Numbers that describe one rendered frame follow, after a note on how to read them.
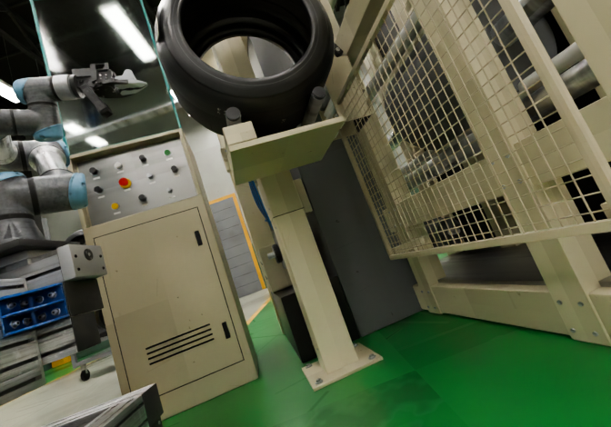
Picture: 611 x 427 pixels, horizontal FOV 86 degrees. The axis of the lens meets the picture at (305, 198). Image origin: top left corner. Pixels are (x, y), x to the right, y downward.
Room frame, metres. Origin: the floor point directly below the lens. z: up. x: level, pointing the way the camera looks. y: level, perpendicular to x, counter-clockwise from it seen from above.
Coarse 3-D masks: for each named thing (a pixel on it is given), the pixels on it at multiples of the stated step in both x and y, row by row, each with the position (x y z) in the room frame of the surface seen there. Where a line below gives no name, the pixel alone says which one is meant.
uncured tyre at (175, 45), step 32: (192, 0) 1.03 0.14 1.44; (224, 0) 1.11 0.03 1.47; (256, 0) 1.14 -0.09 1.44; (288, 0) 1.11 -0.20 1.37; (160, 32) 0.88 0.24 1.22; (192, 32) 1.13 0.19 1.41; (224, 32) 1.19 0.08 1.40; (256, 32) 1.22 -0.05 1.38; (288, 32) 1.23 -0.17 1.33; (320, 32) 0.97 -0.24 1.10; (192, 64) 0.88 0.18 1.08; (320, 64) 0.98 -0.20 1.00; (192, 96) 0.93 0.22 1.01; (224, 96) 0.91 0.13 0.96; (256, 96) 0.92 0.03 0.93; (288, 96) 0.96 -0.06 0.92; (256, 128) 1.05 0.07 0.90; (288, 128) 1.15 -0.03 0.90
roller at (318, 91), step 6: (318, 90) 0.96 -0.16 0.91; (324, 90) 0.97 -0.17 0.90; (312, 96) 0.97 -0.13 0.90; (318, 96) 0.96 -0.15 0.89; (324, 96) 0.97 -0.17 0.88; (312, 102) 1.00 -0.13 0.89; (318, 102) 0.98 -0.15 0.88; (306, 108) 1.06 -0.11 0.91; (312, 108) 1.03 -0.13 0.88; (318, 108) 1.03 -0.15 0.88; (306, 114) 1.09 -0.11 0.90; (312, 114) 1.07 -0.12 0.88; (306, 120) 1.12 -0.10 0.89; (312, 120) 1.11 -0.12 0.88
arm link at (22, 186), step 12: (0, 180) 0.83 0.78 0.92; (12, 180) 0.86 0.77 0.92; (24, 180) 0.88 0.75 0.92; (0, 192) 0.83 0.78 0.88; (12, 192) 0.85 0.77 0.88; (24, 192) 0.86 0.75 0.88; (0, 204) 0.83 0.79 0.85; (12, 204) 0.85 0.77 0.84; (24, 204) 0.87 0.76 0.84; (36, 204) 0.89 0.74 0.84
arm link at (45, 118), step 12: (36, 108) 0.87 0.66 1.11; (48, 108) 0.88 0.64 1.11; (24, 120) 0.85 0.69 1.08; (36, 120) 0.87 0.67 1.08; (48, 120) 0.88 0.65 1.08; (60, 120) 0.92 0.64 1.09; (24, 132) 0.87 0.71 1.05; (36, 132) 0.88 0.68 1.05; (48, 132) 0.89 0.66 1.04; (60, 132) 0.92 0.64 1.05
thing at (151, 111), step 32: (32, 0) 1.46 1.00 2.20; (64, 0) 1.50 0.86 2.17; (96, 0) 1.53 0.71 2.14; (128, 0) 1.57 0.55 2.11; (64, 32) 1.49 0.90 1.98; (96, 32) 1.52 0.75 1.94; (128, 32) 1.56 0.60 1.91; (64, 64) 1.48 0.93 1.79; (128, 64) 1.55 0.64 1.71; (160, 64) 1.58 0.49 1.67; (128, 96) 1.54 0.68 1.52; (160, 96) 1.57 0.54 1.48; (64, 128) 1.46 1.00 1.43; (96, 128) 1.49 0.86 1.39; (128, 128) 1.53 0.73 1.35; (160, 128) 1.56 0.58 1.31
